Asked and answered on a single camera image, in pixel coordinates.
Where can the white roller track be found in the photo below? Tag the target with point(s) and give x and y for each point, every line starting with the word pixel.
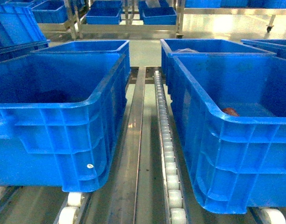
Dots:
pixel 172 189

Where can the blue bin rear left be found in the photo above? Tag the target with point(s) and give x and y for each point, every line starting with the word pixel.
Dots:
pixel 95 46

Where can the large blue bin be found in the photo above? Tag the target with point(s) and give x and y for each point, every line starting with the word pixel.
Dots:
pixel 60 119
pixel 233 162

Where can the large blue bin front left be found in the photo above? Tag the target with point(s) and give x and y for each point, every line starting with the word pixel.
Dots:
pixel 60 119

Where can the large blue bin front right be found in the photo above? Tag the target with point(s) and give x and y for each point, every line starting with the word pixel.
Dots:
pixel 233 162

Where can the blue bin rear right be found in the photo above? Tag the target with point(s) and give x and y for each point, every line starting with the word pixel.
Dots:
pixel 175 47

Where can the orange round cap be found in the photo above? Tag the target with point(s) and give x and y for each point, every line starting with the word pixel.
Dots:
pixel 230 111

